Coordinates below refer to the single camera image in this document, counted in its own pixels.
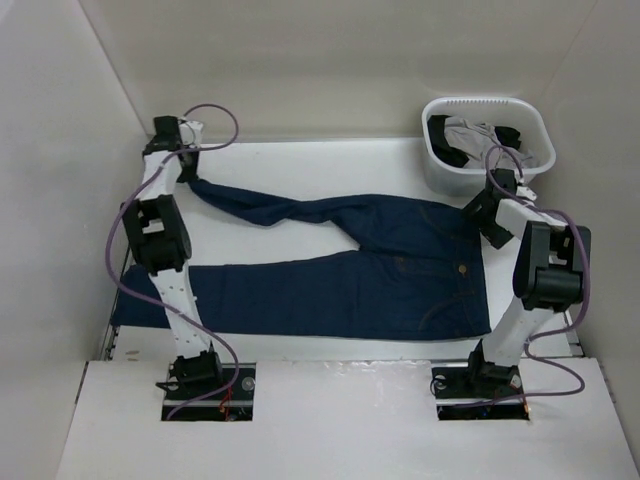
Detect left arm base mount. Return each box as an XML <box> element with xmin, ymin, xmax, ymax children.
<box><xmin>156</xmin><ymin>363</ymin><xmax>257</xmax><ymax>422</ymax></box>

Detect black garment in basket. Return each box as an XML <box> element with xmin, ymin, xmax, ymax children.
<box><xmin>427</xmin><ymin>115</ymin><xmax>521</xmax><ymax>169</ymax></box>

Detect dark blue denim trousers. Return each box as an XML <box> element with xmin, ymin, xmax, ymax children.
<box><xmin>111</xmin><ymin>177</ymin><xmax>493</xmax><ymax>341</ymax></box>

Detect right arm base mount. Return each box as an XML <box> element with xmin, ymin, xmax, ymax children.
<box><xmin>430</xmin><ymin>365</ymin><xmax>529</xmax><ymax>421</ymax></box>

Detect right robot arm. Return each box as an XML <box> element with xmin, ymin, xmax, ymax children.
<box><xmin>463</xmin><ymin>168</ymin><xmax>592</xmax><ymax>400</ymax></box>

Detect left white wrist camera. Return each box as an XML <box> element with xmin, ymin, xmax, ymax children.
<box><xmin>178</xmin><ymin>117</ymin><xmax>204</xmax><ymax>148</ymax></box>

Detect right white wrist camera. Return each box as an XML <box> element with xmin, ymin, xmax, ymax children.
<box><xmin>516</xmin><ymin>184</ymin><xmax>537</xmax><ymax>204</ymax></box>

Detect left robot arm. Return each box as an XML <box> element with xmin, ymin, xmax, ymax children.
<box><xmin>122</xmin><ymin>116</ymin><xmax>225</xmax><ymax>402</ymax></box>

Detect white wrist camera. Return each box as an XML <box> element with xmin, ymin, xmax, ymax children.
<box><xmin>516</xmin><ymin>184</ymin><xmax>537</xmax><ymax>204</ymax></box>
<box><xmin>178</xmin><ymin>117</ymin><xmax>204</xmax><ymax>148</ymax></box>

